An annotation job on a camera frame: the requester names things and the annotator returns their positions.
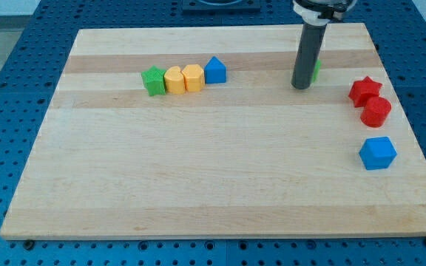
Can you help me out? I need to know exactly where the green circle block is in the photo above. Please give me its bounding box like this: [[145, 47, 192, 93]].
[[311, 59, 322, 83]]

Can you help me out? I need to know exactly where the red cylinder block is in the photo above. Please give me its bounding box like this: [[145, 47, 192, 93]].
[[360, 97, 392, 128]]

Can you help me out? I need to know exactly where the wooden board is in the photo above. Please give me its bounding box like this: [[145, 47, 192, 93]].
[[0, 23, 426, 240]]

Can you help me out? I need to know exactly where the yellow heart block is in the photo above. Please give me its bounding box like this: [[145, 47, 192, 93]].
[[163, 66, 186, 95]]

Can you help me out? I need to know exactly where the blue triangle block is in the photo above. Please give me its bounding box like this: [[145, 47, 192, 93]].
[[204, 56, 226, 83]]

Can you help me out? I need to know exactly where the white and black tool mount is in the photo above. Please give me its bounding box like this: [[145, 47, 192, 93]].
[[292, 0, 357, 26]]

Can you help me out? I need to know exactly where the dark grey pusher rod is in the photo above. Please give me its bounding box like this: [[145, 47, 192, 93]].
[[291, 23, 326, 89]]

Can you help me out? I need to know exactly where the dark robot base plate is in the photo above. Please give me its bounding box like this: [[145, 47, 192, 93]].
[[181, 0, 261, 13]]

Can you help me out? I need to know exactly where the red star block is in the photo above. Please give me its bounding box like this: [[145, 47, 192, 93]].
[[348, 76, 382, 108]]

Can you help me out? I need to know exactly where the blue cube block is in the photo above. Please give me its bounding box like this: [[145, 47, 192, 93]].
[[359, 137, 397, 170]]

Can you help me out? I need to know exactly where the green star block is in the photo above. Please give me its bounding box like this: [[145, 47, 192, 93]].
[[141, 66, 166, 96]]

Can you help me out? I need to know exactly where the yellow hexagon block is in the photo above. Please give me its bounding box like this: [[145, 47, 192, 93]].
[[181, 64, 206, 92]]

